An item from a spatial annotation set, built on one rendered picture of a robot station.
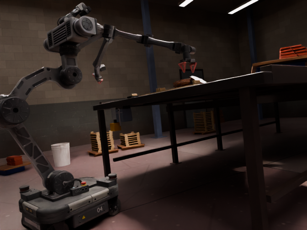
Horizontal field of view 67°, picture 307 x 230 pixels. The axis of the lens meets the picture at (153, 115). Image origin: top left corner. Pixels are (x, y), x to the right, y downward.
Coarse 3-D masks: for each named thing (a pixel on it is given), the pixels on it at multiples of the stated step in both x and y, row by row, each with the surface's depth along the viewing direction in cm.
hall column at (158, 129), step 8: (144, 0) 640; (144, 8) 639; (144, 16) 641; (144, 24) 645; (144, 32) 650; (152, 48) 647; (152, 56) 647; (152, 64) 646; (152, 72) 645; (152, 80) 644; (152, 88) 645; (160, 120) 653; (160, 128) 652; (160, 136) 651
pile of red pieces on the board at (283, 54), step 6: (282, 48) 184; (288, 48) 183; (294, 48) 180; (300, 48) 179; (306, 48) 178; (282, 54) 182; (288, 54) 181; (294, 54) 179; (300, 54) 177; (306, 54) 176
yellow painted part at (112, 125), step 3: (114, 120) 237; (111, 123) 236; (114, 123) 232; (117, 123) 234; (111, 126) 236; (114, 126) 232; (117, 126) 234; (120, 126) 236; (111, 129) 236; (114, 129) 232; (117, 129) 234; (120, 129) 236
